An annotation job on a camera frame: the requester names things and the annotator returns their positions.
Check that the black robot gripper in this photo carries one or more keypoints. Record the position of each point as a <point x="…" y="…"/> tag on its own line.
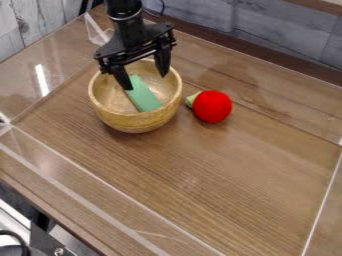
<point x="131" y="46"/>

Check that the green rectangular stick block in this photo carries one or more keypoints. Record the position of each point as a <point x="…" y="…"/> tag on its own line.
<point x="141" y="96"/>

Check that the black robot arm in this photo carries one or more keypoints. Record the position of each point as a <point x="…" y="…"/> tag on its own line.
<point x="125" y="15"/>

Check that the light wooden bowl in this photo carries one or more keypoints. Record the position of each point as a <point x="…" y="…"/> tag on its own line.
<point x="115" y="109"/>

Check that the red toy strawberry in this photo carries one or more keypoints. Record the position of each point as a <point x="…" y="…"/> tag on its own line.
<point x="211" y="105"/>

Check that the clear acrylic corner bracket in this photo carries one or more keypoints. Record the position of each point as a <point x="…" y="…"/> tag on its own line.
<point x="97" y="36"/>

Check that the black metal table bracket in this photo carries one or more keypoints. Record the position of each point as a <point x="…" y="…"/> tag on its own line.
<point x="42" y="244"/>

